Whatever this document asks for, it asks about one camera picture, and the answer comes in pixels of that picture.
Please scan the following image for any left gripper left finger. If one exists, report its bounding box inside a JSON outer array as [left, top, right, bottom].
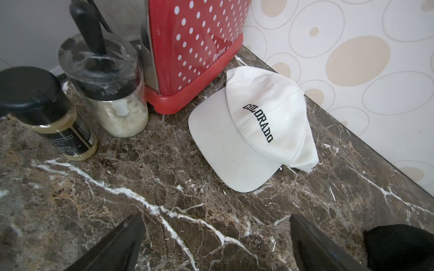
[[67, 213, 145, 271]]

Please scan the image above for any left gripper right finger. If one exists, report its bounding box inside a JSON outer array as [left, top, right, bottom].
[[290, 214, 368, 271]]

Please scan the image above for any black cap with white label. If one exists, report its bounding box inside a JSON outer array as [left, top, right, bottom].
[[363, 224, 434, 271]]

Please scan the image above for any white cap back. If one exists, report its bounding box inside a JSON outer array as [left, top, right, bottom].
[[188, 66, 319, 193]]

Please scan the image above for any small dark bottle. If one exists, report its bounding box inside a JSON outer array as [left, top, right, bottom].
[[1, 67, 98, 161]]

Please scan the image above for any clear bottle black cap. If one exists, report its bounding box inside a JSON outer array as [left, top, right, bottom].
[[58, 1, 149, 138]]

